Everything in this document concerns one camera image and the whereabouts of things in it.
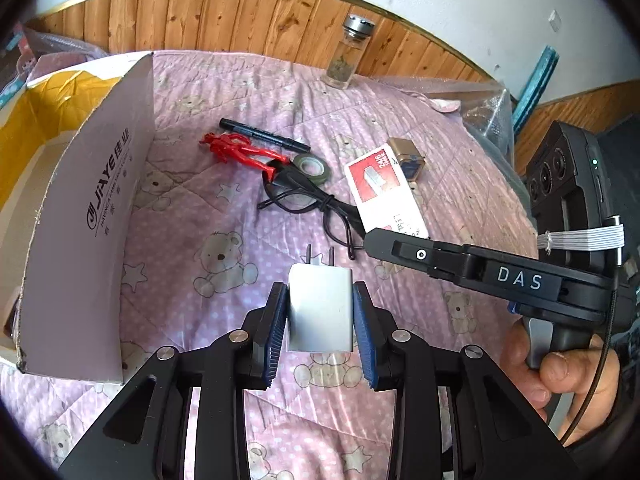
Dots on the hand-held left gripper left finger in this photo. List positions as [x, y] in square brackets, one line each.
[275, 330]

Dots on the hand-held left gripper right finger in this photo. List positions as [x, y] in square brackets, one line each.
[364, 340]

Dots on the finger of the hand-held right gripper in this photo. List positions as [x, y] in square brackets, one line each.
[450, 260]

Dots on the white charger plug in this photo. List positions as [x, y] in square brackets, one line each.
[320, 305]

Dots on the red and white staple box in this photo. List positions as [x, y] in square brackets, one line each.
[380, 185]

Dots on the small gold box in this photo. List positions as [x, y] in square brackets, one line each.
[407, 147]

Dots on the black eyeglasses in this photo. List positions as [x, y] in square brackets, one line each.
[332, 203]

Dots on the green tape roll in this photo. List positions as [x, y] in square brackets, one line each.
[298, 165]

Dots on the red toy figure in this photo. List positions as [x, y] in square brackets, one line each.
[235, 149]

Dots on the black marker pen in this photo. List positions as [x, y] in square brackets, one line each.
[260, 134]

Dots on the cardboard box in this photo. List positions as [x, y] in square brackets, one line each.
[90, 210]

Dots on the person's right hand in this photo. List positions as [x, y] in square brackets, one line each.
[555, 370]

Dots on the teal plastic strip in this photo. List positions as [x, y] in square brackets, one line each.
[535, 85]

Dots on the clear bubble wrap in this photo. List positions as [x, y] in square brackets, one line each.
[65, 42]
[487, 115]

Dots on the pink bear printed blanket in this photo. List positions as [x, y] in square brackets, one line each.
[200, 210]

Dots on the pink cloth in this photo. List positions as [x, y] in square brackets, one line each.
[445, 105]

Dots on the glass jar with metal lid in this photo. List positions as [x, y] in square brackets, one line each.
[345, 60]

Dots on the colourful toy package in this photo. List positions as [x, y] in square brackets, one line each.
[17, 65]

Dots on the white wall switch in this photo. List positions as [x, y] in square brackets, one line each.
[555, 20]

